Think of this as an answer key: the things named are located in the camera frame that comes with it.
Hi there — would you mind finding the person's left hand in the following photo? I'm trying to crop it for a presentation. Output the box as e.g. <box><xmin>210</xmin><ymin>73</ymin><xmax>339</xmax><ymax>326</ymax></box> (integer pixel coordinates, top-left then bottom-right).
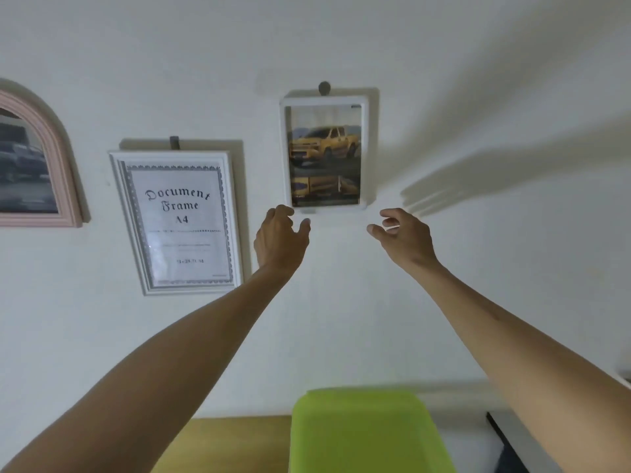
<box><xmin>253</xmin><ymin>205</ymin><xmax>312</xmax><ymax>277</ymax></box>

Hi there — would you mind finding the person's right hand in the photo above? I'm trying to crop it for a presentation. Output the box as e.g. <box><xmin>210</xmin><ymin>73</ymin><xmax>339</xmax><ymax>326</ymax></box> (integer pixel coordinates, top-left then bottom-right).
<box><xmin>366</xmin><ymin>208</ymin><xmax>440</xmax><ymax>274</ymax></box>

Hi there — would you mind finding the person's left forearm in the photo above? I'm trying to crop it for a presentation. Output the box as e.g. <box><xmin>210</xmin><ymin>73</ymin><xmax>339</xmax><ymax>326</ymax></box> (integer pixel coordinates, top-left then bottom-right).
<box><xmin>0</xmin><ymin>265</ymin><xmax>299</xmax><ymax>473</ymax></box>

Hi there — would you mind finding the person's right forearm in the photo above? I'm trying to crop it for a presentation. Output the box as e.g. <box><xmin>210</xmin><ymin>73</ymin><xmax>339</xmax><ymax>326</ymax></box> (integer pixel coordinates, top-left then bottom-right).
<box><xmin>407</xmin><ymin>260</ymin><xmax>631</xmax><ymax>473</ymax></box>

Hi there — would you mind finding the green plastic bin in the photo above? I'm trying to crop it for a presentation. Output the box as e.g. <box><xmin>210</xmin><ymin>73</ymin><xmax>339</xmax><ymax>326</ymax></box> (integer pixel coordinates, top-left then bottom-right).
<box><xmin>288</xmin><ymin>387</ymin><xmax>459</xmax><ymax>473</ymax></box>

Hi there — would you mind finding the white frame with truck picture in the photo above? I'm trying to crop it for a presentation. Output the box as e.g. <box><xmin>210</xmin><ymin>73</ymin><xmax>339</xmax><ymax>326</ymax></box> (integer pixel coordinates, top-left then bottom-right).
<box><xmin>279</xmin><ymin>95</ymin><xmax>369</xmax><ymax>213</ymax></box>

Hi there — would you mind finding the white document frame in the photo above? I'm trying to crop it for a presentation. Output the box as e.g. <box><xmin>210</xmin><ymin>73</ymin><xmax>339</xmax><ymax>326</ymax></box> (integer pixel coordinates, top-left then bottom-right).
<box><xmin>108</xmin><ymin>150</ymin><xmax>243</xmax><ymax>296</ymax></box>

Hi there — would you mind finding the pink arched picture frame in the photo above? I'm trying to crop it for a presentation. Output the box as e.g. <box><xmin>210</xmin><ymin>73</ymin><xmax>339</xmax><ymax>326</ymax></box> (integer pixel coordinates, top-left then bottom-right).
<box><xmin>0</xmin><ymin>89</ymin><xmax>83</xmax><ymax>228</ymax></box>

